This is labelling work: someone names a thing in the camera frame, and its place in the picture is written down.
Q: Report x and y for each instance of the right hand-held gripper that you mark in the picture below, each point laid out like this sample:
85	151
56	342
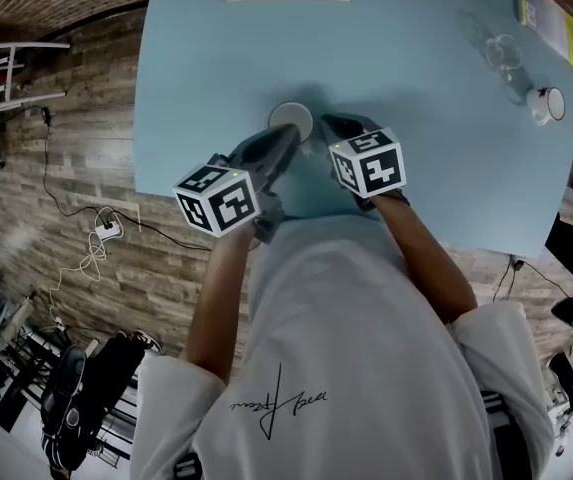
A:
376	165

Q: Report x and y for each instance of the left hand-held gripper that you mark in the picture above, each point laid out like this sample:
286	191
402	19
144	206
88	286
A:
218	200

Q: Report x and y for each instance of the white paper cup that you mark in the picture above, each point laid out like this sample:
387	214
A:
291	115

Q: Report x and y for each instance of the person's right forearm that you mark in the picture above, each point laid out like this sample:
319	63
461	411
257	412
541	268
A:
426	258

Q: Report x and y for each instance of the person's left forearm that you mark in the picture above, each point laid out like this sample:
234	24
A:
221	298

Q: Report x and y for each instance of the clear glass cup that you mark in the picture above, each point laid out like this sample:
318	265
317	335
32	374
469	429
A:
503	55

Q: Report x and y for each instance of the white power strip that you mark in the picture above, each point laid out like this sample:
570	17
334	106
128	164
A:
107	229

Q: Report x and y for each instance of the white enamel mug dark rim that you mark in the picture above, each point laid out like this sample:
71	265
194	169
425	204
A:
546	105

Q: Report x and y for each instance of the person's white shirt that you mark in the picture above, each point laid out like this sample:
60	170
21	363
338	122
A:
346	348

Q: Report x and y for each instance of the book with yellow edge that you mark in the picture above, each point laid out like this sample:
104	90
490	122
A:
548	15

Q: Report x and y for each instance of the white chair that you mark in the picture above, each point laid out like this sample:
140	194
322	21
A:
3	75

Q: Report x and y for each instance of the black shoe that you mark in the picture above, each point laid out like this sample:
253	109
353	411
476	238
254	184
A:
66	383

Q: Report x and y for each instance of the person's black striped trousers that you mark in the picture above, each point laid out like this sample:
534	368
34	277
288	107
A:
503	418

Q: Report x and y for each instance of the black metal shoe rack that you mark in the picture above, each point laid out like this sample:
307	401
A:
31	358

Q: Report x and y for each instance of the black sneaker white stripes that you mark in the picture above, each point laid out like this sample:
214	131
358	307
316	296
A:
58	455

